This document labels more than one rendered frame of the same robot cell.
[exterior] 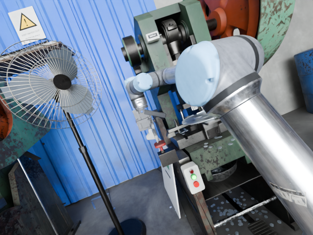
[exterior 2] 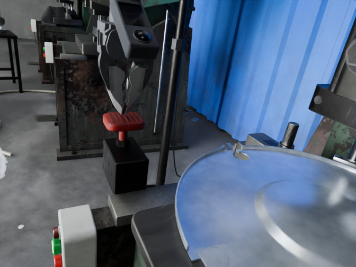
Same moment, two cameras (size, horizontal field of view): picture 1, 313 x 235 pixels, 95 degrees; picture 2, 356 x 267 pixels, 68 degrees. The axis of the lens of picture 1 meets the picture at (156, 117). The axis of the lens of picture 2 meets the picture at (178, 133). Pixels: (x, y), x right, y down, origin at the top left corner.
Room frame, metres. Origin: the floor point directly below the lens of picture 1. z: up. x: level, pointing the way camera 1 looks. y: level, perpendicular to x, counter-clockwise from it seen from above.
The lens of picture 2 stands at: (0.66, -0.41, 0.95)
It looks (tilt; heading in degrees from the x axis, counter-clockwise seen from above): 24 degrees down; 65
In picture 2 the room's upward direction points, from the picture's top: 8 degrees clockwise
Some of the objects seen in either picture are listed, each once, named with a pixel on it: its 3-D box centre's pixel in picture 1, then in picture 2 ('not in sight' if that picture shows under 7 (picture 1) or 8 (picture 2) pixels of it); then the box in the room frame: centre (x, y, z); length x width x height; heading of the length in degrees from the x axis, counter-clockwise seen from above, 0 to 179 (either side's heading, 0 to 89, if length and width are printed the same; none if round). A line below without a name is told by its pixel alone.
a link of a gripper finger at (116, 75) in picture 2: (152, 136); (113, 86); (0.74, 0.06, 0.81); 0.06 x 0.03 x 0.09; 95
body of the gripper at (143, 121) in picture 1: (144, 118); (124, 23); (0.76, 0.06, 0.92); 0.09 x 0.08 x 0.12; 95
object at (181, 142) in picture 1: (200, 128); not in sight; (1.01, -0.27, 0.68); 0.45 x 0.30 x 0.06; 95
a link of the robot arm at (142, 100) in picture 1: (139, 103); not in sight; (0.75, 0.06, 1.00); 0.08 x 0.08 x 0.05
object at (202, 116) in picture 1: (203, 115); (323, 219); (0.89, -0.28, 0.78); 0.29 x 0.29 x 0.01
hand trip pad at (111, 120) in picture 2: (161, 148); (123, 135); (0.76, 0.03, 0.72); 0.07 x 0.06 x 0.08; 5
